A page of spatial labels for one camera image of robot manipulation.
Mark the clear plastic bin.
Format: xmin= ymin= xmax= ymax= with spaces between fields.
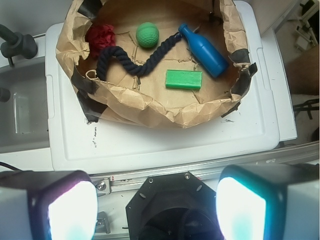
xmin=0 ymin=57 xmax=50 ymax=154

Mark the brown paper lined tray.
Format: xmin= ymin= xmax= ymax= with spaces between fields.
xmin=56 ymin=0 xmax=257 ymax=129

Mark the gripper right finger with light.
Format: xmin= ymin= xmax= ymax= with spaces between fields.
xmin=215 ymin=163 xmax=320 ymax=240

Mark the white plastic bin lid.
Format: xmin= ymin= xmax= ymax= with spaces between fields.
xmin=45 ymin=0 xmax=281 ymax=176

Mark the gripper left finger with light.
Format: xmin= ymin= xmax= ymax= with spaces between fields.
xmin=0 ymin=170 xmax=98 ymax=240

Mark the black octagonal mount plate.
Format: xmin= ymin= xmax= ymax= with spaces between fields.
xmin=125 ymin=172 xmax=222 ymax=240

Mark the black cables bundle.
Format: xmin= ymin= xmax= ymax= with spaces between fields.
xmin=292 ymin=98 xmax=320 ymax=120

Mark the aluminium extrusion rail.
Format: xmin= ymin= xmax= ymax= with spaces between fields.
xmin=90 ymin=141 xmax=320 ymax=195

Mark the grey clamp handle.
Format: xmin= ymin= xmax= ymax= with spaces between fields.
xmin=0 ymin=24 xmax=38 ymax=68

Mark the red crumpled cloth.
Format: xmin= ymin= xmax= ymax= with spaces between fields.
xmin=85 ymin=24 xmax=116 ymax=59

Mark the green rectangular block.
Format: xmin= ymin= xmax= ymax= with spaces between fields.
xmin=165 ymin=69 xmax=203 ymax=90

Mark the green dimpled ball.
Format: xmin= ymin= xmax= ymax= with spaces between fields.
xmin=135 ymin=22 xmax=160 ymax=48

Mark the dark navy twisted rope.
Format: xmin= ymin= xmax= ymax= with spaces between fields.
xmin=96 ymin=34 xmax=183 ymax=82

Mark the blue plastic bottle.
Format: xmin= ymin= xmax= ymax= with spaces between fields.
xmin=178 ymin=23 xmax=229 ymax=78

